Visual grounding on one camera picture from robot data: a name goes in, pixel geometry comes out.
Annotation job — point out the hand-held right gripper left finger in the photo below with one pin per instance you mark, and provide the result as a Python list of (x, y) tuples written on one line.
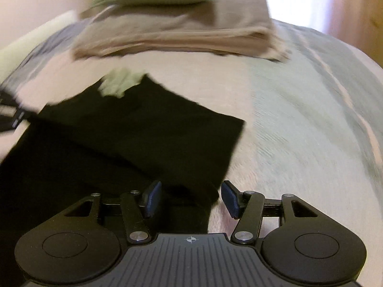
[(153, 198)]

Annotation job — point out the black garment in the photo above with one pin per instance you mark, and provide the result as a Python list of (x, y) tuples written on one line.
[(119, 143)]

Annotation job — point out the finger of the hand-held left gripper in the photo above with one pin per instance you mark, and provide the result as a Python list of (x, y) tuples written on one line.
[(13, 116)]

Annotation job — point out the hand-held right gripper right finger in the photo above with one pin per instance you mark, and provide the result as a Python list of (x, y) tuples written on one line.
[(229, 198)]

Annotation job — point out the beige folded cloth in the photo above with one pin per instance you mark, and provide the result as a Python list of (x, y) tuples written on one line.
[(179, 33)]

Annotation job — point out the grey-blue bed sheet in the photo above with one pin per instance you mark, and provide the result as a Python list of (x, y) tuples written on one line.
[(39, 56)]

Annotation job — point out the white pillow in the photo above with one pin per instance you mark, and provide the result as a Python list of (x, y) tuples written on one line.
[(33, 39)]

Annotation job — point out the pale curtain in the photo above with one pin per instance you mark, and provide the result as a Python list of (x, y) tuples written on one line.
[(278, 0)]

